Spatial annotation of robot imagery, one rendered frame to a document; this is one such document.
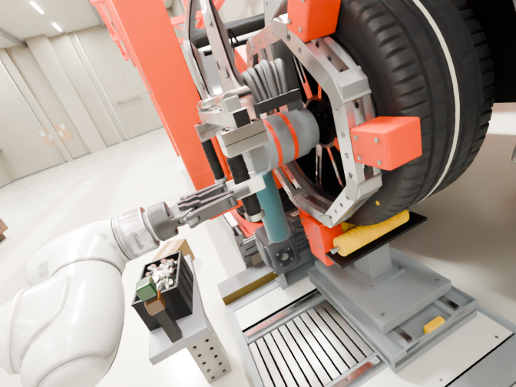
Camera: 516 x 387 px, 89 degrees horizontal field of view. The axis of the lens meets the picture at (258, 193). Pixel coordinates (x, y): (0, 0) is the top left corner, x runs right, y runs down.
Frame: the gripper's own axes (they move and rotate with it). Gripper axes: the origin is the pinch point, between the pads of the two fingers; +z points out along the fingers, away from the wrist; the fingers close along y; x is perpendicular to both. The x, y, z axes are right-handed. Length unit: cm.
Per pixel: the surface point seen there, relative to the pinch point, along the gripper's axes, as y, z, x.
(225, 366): -29, -27, -79
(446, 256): -21, 85, -82
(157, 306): -9.1, -30.3, -24.1
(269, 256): -40, 8, -49
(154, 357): -9, -38, -38
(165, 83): -59, -3, 28
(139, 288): -9.4, -31.7, -17.0
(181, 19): -908, 177, 245
